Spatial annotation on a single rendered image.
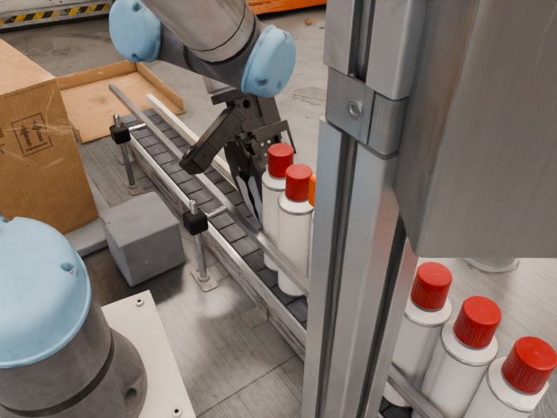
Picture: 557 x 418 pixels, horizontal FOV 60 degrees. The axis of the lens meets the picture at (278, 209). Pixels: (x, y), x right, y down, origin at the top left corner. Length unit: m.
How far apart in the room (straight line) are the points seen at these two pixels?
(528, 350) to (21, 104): 0.69
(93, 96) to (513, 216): 1.27
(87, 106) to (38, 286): 0.96
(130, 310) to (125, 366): 0.12
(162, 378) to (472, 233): 0.47
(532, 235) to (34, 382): 0.39
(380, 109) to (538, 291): 0.63
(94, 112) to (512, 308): 1.02
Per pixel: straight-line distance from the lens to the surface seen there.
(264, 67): 0.52
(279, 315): 0.70
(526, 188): 0.18
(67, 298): 0.42
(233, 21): 0.49
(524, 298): 0.79
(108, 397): 0.54
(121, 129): 0.94
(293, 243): 0.63
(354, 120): 0.22
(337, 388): 0.35
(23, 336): 0.42
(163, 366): 0.61
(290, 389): 0.68
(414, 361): 0.55
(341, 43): 0.21
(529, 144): 0.17
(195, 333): 0.74
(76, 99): 1.40
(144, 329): 0.64
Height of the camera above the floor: 1.42
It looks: 40 degrees down
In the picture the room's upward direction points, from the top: straight up
